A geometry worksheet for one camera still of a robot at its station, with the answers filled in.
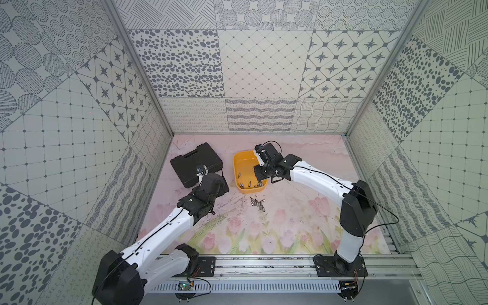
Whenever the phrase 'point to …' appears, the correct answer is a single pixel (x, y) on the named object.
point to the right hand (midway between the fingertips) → (259, 172)
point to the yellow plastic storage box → (244, 162)
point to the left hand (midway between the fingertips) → (215, 179)
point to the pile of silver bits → (256, 203)
